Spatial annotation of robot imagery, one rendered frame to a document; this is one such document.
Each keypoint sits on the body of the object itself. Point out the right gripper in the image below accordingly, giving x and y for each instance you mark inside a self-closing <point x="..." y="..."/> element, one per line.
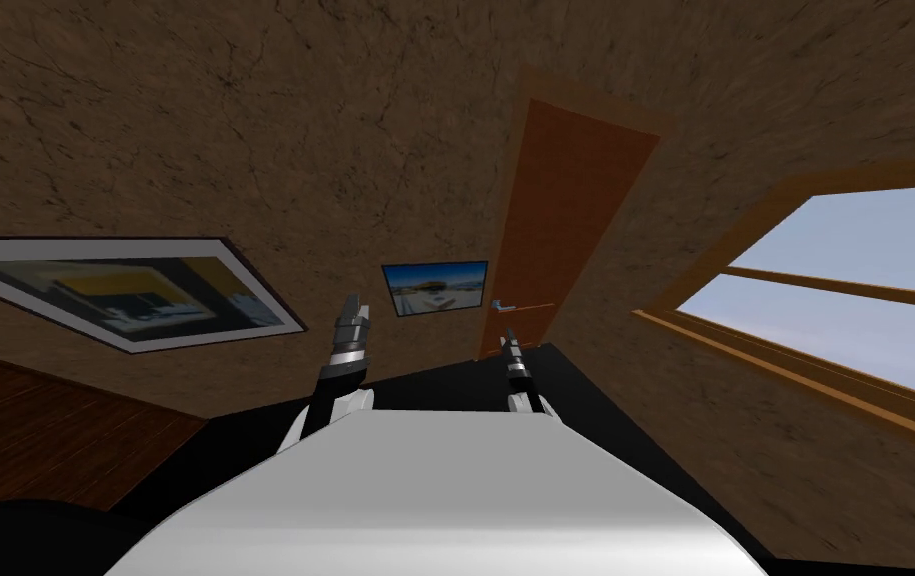
<point x="514" y="352"/>

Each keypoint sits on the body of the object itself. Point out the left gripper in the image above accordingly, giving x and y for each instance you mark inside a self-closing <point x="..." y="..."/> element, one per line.
<point x="350" y="336"/>

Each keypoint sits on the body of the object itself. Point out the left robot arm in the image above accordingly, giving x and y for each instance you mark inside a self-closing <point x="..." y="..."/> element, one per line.
<point x="335" y="394"/>

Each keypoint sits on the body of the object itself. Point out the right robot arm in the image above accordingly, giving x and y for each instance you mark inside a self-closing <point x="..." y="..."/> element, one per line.
<point x="522" y="392"/>

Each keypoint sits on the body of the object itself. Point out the small dark-framed landscape picture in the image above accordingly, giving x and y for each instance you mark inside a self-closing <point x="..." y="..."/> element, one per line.
<point x="434" y="287"/>

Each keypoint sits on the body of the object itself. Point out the orange-brown door leaf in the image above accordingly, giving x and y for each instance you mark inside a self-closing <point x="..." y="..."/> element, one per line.
<point x="565" y="224"/>

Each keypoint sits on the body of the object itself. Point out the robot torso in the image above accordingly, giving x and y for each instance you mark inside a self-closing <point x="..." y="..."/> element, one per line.
<point x="433" y="496"/>

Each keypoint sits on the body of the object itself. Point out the large white-framed picture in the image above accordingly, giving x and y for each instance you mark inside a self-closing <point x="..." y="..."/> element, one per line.
<point x="129" y="292"/>

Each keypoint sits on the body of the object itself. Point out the wooden-framed window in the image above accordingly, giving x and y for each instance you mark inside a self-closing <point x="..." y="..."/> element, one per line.
<point x="849" y="296"/>

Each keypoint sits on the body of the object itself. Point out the dark brown wooden table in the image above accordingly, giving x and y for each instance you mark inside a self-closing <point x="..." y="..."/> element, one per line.
<point x="33" y="424"/>

